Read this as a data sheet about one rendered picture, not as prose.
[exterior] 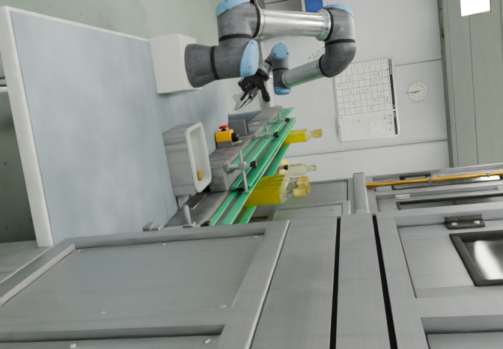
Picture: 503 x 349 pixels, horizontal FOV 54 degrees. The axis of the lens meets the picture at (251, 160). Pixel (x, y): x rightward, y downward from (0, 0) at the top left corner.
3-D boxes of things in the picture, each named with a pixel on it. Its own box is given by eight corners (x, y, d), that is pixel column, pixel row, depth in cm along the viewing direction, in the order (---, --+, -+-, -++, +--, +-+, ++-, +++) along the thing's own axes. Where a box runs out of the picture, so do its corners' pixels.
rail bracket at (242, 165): (227, 196, 186) (260, 193, 183) (220, 153, 182) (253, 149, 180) (230, 194, 189) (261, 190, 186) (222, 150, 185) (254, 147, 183)
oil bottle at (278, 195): (234, 207, 195) (287, 203, 190) (232, 194, 194) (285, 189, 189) (237, 203, 200) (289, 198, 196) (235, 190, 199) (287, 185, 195)
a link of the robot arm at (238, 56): (215, 76, 164) (255, 72, 161) (212, 37, 164) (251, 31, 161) (225, 82, 175) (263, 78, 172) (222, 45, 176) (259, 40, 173)
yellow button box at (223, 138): (216, 148, 226) (232, 146, 224) (213, 132, 224) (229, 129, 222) (220, 144, 232) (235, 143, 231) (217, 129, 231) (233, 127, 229)
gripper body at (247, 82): (240, 90, 233) (257, 72, 234) (253, 100, 230) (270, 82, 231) (236, 84, 226) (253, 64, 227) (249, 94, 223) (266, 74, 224)
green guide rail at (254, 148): (227, 171, 188) (247, 169, 187) (226, 168, 188) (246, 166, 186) (284, 109, 356) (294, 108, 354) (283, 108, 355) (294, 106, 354)
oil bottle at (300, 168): (269, 178, 273) (316, 174, 268) (267, 168, 272) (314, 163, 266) (270, 176, 279) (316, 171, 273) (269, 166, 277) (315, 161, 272)
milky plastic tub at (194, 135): (175, 196, 169) (199, 194, 167) (162, 132, 165) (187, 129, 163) (190, 182, 186) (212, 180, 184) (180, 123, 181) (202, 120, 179)
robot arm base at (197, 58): (183, 39, 165) (210, 35, 162) (197, 49, 179) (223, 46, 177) (186, 84, 164) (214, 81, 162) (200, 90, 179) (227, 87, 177)
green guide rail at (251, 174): (230, 189, 190) (250, 188, 188) (229, 187, 190) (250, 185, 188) (284, 119, 357) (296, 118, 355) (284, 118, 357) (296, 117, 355)
